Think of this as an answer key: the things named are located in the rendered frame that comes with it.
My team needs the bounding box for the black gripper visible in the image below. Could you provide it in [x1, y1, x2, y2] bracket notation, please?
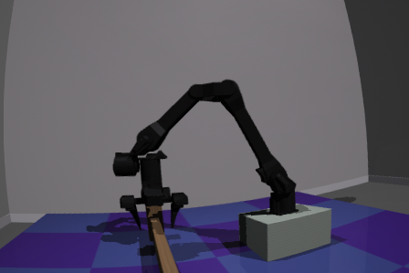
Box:
[120, 176, 188, 231]

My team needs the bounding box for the brown wooden post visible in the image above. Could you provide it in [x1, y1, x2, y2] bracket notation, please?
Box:
[145, 205, 164, 241]

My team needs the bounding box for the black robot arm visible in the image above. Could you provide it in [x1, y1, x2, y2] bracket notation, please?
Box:
[112, 80, 298, 215]

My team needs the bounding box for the wooden board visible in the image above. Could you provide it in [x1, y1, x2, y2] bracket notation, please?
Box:
[150, 217, 179, 273]

